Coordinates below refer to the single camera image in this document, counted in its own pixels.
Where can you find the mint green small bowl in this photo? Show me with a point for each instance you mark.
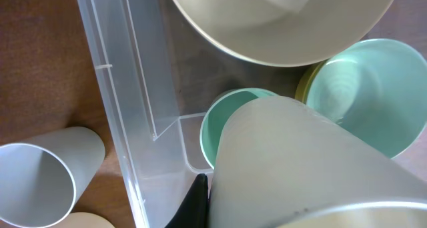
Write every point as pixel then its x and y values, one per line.
pixel 376 90

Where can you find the grey cup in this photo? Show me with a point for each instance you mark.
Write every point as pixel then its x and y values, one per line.
pixel 42 177

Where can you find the cream white cup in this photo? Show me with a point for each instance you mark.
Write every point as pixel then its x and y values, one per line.
pixel 281 164

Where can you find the mint green cup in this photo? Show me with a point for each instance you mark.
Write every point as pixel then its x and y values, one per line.
pixel 217 115

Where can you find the white small bowl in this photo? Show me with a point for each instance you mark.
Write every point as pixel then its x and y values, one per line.
pixel 83 220

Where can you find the clear plastic storage container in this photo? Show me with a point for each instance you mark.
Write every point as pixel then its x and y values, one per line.
pixel 158 77

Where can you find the beige large bowl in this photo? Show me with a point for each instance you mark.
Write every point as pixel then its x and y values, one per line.
pixel 283 33

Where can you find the yellow small bowl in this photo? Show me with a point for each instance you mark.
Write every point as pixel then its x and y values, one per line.
pixel 306 81

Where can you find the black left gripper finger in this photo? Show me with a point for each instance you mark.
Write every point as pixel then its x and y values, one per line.
pixel 192 213

